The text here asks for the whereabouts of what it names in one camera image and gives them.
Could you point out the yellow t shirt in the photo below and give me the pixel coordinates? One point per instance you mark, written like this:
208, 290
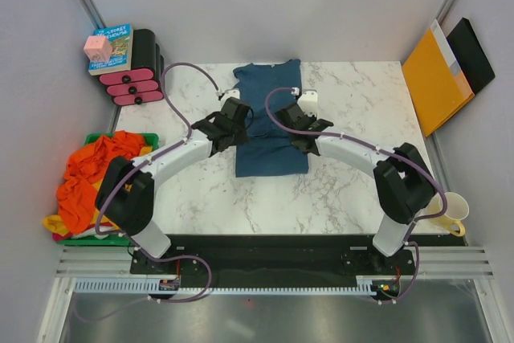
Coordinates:
96, 214

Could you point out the white slotted cable duct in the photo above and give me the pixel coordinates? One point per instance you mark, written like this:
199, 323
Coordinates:
155, 286

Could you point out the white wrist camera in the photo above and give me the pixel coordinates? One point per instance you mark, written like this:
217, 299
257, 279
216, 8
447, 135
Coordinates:
307, 100
232, 92

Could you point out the pink black drawer unit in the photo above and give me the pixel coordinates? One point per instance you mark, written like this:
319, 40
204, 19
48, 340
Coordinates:
141, 84

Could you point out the blue t shirt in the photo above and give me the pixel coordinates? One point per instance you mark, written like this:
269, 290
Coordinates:
269, 152

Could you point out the black folder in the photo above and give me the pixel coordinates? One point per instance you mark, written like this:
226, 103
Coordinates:
470, 55

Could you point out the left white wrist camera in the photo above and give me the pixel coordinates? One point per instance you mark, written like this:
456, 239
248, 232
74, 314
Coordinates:
232, 92

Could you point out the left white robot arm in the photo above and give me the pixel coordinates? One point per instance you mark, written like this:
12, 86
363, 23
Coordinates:
129, 187

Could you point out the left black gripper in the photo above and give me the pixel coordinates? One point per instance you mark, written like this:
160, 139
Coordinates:
242, 138

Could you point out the white red t shirt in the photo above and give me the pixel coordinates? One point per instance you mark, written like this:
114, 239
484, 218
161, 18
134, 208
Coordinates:
91, 233

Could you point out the pink cube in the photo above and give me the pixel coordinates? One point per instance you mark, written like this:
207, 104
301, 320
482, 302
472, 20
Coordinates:
98, 48

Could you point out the blue storey treehouse book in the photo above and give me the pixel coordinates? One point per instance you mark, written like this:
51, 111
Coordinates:
121, 39

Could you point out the orange t shirt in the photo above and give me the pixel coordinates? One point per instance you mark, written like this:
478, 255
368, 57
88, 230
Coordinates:
88, 174

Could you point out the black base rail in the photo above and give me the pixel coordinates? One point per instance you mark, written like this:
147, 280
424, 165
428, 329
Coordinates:
274, 260

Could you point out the orange folder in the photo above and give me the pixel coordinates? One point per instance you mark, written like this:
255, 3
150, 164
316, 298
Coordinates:
436, 82

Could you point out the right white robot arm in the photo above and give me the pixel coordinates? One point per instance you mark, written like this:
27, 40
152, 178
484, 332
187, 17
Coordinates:
404, 184

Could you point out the yellow mug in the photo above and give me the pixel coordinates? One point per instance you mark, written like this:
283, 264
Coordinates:
452, 220

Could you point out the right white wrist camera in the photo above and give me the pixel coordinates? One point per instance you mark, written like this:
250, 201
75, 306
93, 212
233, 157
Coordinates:
307, 100

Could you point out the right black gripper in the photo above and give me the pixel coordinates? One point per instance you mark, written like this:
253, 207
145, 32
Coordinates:
313, 119

